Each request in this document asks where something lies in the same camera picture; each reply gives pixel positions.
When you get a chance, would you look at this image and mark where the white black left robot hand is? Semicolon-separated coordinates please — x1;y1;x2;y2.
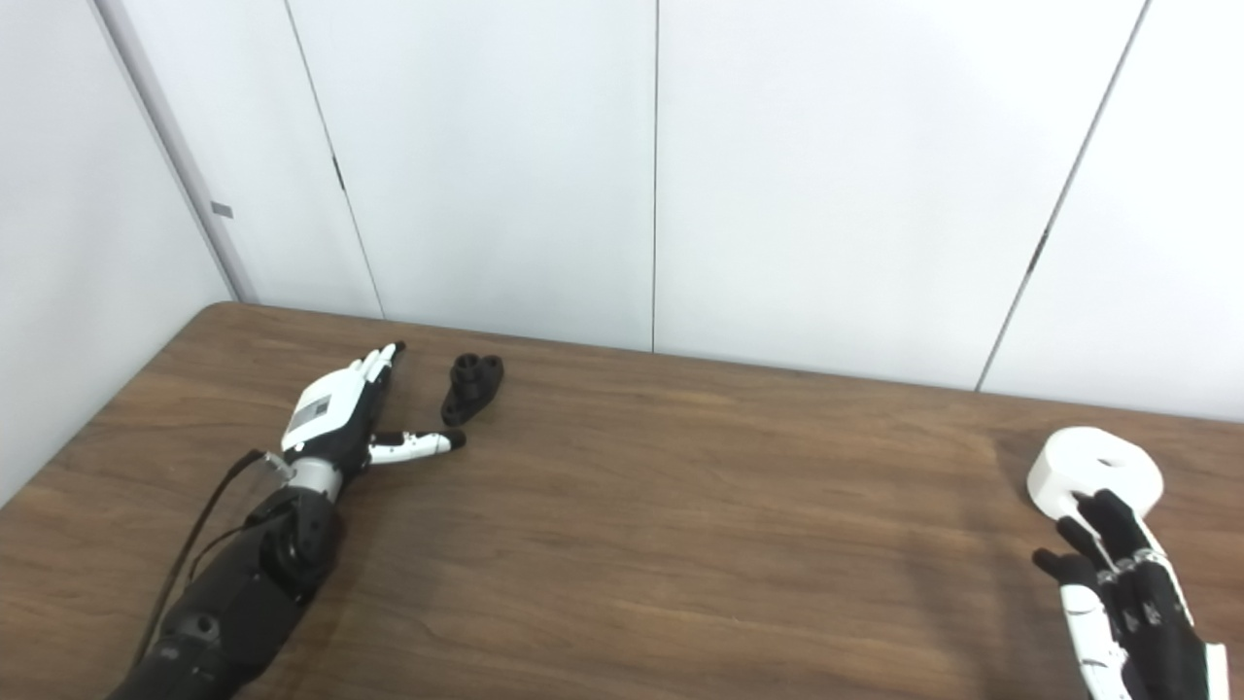
280;341;467;482

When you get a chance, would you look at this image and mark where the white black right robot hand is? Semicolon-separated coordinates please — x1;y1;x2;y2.
1032;489;1230;700

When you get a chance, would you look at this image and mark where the black plastic holder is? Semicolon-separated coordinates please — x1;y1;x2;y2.
440;354;505;427

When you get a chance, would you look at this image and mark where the round white plastic piece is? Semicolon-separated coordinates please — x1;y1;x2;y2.
1027;427;1164;521

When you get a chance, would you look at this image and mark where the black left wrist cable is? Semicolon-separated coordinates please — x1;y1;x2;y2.
131;449;293;672

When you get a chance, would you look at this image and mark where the grey wall corner strip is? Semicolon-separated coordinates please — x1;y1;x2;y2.
94;0;261;304

